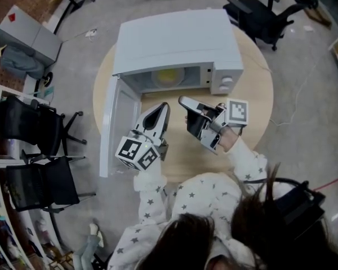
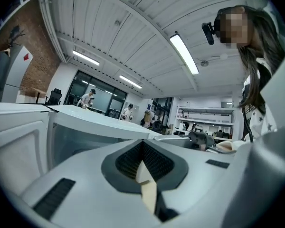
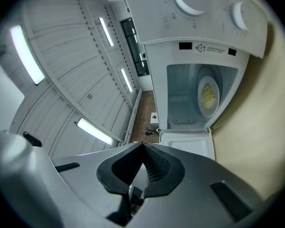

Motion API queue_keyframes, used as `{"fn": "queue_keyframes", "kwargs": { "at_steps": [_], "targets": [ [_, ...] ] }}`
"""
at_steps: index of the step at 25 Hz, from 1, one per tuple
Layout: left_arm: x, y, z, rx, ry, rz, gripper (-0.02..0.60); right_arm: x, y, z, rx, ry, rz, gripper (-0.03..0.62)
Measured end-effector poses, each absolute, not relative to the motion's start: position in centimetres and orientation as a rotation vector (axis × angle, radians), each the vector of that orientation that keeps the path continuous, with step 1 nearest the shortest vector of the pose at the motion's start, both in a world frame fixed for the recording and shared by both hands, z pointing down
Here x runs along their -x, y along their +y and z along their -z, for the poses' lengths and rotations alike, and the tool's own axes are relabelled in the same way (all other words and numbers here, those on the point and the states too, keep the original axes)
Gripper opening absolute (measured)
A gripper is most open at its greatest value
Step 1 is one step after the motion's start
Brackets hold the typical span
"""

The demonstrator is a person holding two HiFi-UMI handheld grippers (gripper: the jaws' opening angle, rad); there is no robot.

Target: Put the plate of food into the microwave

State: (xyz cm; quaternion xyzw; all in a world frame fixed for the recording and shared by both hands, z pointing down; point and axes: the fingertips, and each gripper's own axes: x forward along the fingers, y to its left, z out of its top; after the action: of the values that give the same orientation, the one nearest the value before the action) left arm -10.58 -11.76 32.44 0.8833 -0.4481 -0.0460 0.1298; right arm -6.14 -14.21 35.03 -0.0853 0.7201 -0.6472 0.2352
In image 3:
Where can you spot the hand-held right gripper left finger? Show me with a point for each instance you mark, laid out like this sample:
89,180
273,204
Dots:
90,174

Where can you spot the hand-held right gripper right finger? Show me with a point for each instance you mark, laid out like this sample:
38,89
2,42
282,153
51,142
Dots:
199,174

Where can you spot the white round plate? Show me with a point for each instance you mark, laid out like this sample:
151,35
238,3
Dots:
209,113

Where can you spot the yellow-green food strips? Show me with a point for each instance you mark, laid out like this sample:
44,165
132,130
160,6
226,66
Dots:
207,96

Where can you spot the white microwave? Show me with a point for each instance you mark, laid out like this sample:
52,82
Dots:
156,13

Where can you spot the long ceiling light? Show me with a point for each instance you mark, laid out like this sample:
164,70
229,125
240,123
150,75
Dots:
95,132
126,79
106,32
26,53

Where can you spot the black twig ornament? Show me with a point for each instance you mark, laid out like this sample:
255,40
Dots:
150,131

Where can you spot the grey cabinet with red label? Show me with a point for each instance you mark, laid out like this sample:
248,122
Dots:
154,119

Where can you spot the dark window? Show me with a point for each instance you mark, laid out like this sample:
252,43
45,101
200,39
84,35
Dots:
133,46

